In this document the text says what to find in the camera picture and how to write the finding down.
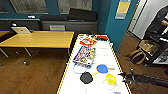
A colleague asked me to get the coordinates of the white round robot housing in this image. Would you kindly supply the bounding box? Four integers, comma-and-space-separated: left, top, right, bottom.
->
72, 64, 88, 75

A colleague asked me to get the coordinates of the colourful bowls stack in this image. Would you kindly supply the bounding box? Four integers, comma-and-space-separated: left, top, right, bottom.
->
72, 45, 98, 66

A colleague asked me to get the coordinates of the small blue object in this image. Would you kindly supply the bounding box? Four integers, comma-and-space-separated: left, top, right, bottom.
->
95, 63, 116, 75

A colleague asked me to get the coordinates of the tan brown backpack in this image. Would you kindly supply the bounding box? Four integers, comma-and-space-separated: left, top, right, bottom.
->
126, 49, 148, 65

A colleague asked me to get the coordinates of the yellow air hockey table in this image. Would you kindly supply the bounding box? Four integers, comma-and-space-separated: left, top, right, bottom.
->
55, 33, 134, 94

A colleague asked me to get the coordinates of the cardboard box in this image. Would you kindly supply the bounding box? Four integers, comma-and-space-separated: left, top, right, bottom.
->
138, 39, 158, 54

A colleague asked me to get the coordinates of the black air hockey puck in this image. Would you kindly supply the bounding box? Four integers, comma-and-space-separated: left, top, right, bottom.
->
79, 72, 94, 85

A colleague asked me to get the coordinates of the orange red game box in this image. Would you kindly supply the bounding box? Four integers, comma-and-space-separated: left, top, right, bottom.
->
79, 37, 98, 48

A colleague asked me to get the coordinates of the person in dark top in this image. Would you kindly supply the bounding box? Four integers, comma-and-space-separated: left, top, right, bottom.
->
144, 6, 168, 42

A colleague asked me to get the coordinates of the white paper label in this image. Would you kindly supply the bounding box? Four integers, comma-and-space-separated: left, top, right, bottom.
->
49, 24, 66, 32

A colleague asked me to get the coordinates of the interior window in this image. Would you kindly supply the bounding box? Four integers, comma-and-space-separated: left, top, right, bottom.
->
9, 0, 49, 15
0, 0, 9, 14
57, 0, 94, 15

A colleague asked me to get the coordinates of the wooden table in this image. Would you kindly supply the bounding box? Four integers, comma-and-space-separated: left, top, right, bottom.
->
0, 30, 11, 39
0, 30, 76, 66

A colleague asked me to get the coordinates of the white laptop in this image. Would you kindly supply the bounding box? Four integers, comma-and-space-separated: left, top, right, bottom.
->
11, 26, 34, 36

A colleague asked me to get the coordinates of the long dark bench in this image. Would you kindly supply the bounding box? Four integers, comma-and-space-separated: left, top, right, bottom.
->
0, 18, 43, 33

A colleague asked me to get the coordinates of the yellow wall notice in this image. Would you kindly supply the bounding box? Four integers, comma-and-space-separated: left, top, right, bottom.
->
114, 0, 132, 20

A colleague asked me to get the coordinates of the small white wall plate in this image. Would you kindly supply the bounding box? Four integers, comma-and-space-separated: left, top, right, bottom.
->
27, 14, 37, 20

